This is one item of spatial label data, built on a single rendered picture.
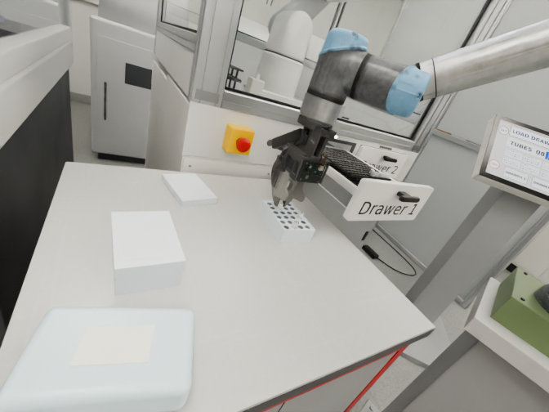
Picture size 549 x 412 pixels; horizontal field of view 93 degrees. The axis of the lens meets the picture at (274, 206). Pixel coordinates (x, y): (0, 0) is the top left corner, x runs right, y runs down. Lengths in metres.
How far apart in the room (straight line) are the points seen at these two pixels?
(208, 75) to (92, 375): 0.62
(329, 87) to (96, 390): 0.50
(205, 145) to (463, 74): 0.60
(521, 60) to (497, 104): 1.88
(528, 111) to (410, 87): 1.97
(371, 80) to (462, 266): 1.32
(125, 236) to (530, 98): 2.40
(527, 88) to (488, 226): 1.17
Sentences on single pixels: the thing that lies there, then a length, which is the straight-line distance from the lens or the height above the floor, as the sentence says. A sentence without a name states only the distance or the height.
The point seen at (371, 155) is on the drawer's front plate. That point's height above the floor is 0.90.
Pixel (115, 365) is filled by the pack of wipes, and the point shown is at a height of 0.80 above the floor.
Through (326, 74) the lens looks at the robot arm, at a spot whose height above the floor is 1.10.
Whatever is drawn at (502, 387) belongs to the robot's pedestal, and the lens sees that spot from 0.86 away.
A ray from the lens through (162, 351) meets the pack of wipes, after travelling 0.32.
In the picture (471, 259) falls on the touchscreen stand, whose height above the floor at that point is 0.56.
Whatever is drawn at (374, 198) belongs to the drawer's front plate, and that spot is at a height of 0.89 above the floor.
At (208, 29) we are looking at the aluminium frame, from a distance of 0.72.
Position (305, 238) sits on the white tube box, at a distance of 0.60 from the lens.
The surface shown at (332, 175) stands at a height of 0.88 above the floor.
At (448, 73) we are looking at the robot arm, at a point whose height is 1.17.
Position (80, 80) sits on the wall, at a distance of 4.05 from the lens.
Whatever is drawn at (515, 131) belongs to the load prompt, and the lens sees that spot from 1.55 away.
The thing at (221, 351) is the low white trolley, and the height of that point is 0.76.
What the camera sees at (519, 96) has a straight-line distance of 2.49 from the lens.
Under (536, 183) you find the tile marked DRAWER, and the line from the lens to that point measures 1.49.
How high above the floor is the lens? 1.08
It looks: 27 degrees down
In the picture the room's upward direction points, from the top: 20 degrees clockwise
